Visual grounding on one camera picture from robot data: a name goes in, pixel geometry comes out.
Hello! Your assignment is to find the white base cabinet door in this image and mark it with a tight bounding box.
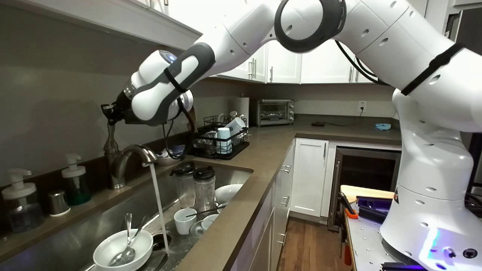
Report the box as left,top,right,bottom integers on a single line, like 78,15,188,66
291,137,336,220

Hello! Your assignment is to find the glass jar in sink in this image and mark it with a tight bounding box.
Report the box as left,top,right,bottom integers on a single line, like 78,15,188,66
193,165,219,215

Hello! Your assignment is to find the clear glass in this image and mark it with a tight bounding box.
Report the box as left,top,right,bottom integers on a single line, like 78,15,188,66
190,212,222,238

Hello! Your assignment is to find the black dish rack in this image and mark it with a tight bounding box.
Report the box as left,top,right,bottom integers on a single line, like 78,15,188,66
185,117,252,161

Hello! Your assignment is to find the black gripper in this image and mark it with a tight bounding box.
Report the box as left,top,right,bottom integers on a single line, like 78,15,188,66
100,89,134,126

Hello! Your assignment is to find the wooden board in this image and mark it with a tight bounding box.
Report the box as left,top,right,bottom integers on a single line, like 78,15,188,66
341,183,398,203

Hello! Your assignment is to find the long white upper cabinet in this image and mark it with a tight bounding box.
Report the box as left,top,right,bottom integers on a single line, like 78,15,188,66
0,0,202,51

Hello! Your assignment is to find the small metal spoon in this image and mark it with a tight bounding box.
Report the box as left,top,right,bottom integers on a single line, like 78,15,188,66
124,211,136,242

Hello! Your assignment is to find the black built-in oven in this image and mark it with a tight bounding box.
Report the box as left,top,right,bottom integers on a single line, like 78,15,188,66
329,146,404,230

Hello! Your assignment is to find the white brush holder bowl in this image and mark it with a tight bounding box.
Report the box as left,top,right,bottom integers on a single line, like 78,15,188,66
155,147,184,167

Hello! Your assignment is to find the grey sink base cabinet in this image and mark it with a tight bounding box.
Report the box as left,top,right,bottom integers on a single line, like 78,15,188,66
228,140,298,271

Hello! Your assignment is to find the stainless steel sink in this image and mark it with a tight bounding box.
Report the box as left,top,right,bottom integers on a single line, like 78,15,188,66
0,162,253,271

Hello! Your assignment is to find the teal cup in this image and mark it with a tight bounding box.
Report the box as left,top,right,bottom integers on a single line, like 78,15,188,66
214,125,235,156

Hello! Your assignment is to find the blender cup black lid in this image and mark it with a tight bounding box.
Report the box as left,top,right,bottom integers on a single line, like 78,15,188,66
170,162,197,209

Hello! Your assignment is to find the large metal spoon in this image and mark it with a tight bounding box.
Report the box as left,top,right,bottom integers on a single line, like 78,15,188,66
109,215,152,268

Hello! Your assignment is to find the white plastic container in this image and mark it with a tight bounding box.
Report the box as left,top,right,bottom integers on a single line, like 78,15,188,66
225,116,249,140

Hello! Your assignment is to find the clear soap dispenser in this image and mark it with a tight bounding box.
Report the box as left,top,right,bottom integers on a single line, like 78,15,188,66
0,168,45,233

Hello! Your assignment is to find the orange black hand tool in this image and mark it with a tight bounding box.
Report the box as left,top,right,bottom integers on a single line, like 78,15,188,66
341,192,362,221

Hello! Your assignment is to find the chrome kitchen faucet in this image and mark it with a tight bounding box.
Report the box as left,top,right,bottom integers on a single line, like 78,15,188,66
103,122,160,191

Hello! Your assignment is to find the silver toaster oven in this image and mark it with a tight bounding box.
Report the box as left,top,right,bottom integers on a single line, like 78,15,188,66
255,98,297,126

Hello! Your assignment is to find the white mug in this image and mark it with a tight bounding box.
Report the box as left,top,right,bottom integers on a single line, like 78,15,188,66
172,206,199,236

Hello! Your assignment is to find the small metal cup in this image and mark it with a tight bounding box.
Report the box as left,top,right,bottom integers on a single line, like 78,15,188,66
47,188,72,218

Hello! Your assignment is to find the robot mounting table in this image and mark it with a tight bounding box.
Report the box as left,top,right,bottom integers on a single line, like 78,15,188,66
341,183,482,271

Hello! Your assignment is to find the black clamp bar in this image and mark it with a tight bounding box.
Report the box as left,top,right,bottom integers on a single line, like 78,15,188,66
357,196,398,224

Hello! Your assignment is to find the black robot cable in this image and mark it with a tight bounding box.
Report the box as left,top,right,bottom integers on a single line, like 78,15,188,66
160,37,466,162

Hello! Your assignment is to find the white plate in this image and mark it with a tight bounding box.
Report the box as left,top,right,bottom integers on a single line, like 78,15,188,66
214,182,246,205

